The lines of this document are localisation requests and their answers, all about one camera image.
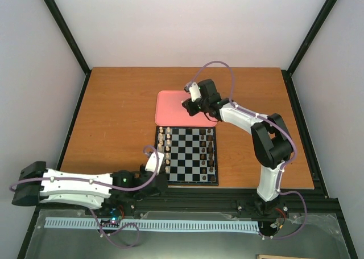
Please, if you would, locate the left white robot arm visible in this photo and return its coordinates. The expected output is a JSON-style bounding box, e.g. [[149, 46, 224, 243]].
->
[[10, 159, 169, 215]]

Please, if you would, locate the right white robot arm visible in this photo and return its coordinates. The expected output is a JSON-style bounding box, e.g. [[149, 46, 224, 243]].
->
[[181, 98, 296, 216]]

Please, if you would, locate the brown chess pieces back row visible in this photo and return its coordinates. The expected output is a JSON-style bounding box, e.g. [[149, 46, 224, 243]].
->
[[206, 128, 216, 182]]

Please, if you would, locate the black white chess board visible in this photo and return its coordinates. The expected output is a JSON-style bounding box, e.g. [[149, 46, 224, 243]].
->
[[155, 126, 219, 186]]

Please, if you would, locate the pink plastic tray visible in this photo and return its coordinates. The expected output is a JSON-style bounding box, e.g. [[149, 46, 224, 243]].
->
[[155, 91, 217, 127]]

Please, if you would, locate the clear acrylic sheet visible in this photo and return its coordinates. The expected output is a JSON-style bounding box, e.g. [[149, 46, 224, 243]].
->
[[25, 225, 352, 258]]

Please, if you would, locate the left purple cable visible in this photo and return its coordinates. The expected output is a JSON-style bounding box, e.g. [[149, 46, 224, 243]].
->
[[10, 145, 162, 248]]

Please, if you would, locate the purple cable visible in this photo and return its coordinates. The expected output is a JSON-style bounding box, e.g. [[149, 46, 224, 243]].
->
[[186, 61, 308, 240], [10, 145, 162, 248]]

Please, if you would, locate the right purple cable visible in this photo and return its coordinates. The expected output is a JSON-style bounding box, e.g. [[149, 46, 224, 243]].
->
[[186, 61, 308, 240]]

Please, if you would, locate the black aluminium frame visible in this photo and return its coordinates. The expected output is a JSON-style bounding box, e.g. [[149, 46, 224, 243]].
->
[[16, 0, 359, 259]]

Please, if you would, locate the light blue cable duct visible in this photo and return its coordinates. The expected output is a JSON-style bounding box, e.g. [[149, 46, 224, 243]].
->
[[44, 217, 259, 234]]

